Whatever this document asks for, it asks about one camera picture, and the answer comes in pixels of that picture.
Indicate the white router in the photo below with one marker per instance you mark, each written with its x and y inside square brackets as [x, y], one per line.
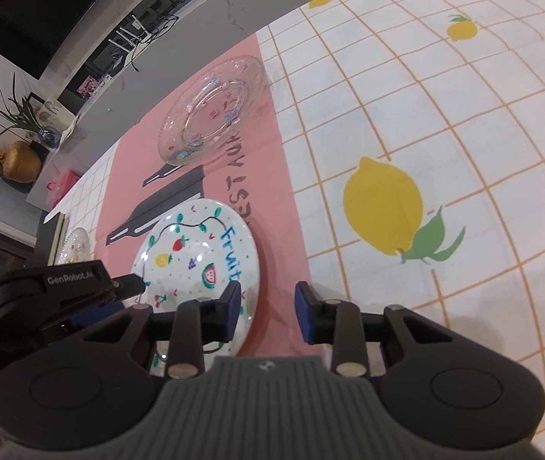
[121, 37]

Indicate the blue patterned vase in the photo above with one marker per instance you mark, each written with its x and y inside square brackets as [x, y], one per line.
[48, 136]

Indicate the black book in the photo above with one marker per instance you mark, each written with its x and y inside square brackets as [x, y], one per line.
[47, 244]

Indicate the white fruit-print plate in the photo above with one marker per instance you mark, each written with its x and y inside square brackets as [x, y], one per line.
[195, 249]

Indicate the pink placemat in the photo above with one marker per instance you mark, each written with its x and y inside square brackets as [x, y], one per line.
[262, 191]

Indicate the white picture frame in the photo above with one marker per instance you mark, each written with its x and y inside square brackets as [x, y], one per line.
[54, 110]

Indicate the black television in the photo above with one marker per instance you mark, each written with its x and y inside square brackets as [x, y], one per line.
[37, 9]

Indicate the pink storage box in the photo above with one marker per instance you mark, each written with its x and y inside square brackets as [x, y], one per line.
[64, 181]

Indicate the pink card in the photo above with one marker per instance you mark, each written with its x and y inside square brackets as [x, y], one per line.
[89, 86]

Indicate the chequered lemon-print tablecloth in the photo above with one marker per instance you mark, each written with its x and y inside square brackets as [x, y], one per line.
[444, 105]

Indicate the small clear glass plate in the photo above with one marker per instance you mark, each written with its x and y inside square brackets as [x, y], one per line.
[78, 244]

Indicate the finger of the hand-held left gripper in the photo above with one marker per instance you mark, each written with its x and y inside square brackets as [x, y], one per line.
[128, 287]
[85, 318]

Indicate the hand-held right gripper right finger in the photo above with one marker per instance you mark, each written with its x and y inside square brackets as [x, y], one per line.
[303, 311]

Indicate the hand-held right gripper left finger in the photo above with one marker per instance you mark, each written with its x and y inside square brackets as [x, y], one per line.
[233, 306]

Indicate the gold vase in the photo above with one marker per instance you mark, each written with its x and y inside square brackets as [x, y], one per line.
[22, 163]

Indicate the green leafy plant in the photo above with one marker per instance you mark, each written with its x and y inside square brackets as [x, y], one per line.
[23, 112]

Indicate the large clear glass plate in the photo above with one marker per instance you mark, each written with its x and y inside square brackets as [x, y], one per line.
[215, 110]

